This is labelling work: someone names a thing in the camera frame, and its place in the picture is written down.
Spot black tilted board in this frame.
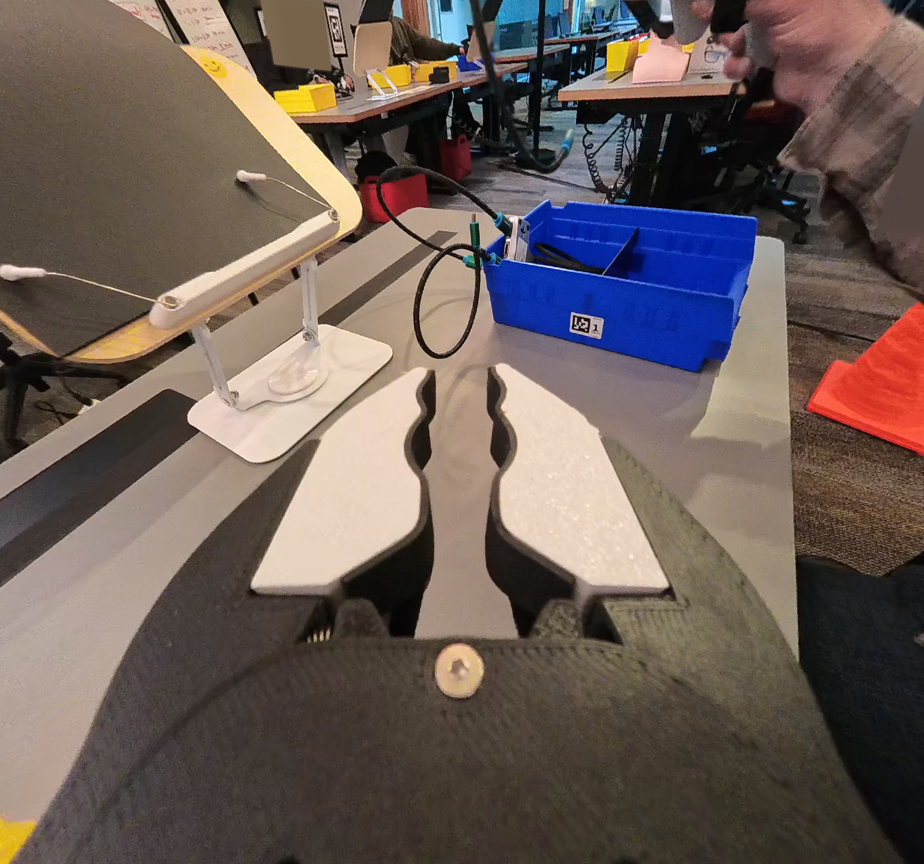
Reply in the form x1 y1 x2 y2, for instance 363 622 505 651
0 0 327 360

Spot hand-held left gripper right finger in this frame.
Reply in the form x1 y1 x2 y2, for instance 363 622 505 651
487 364 669 631

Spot red bin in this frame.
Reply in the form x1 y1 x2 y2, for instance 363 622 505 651
359 172 431 226
438 136 475 184

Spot black floor pole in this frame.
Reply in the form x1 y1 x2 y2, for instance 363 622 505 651
462 0 573 174

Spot person's right forearm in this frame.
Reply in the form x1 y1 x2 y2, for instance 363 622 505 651
780 20 924 291

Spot wooden desk black legs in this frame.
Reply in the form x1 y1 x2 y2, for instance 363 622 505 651
561 64 746 210

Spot blue plastic bin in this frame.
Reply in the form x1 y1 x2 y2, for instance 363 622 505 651
484 201 759 373

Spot person's right hand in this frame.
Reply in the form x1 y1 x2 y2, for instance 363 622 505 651
693 0 899 80

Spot long wooden desk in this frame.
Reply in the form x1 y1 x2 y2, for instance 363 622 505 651
289 64 529 172

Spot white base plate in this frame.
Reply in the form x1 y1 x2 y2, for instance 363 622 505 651
188 323 394 464

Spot pink mannequin head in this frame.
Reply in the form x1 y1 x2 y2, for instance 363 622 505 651
631 42 693 84

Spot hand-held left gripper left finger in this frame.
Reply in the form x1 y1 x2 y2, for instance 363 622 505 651
253 369 436 631

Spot coiled black cord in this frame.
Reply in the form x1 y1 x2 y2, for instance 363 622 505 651
613 121 645 197

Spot orange floor marker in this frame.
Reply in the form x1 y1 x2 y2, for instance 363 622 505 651
808 302 924 457

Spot white bar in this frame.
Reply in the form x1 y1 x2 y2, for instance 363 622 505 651
149 212 342 331

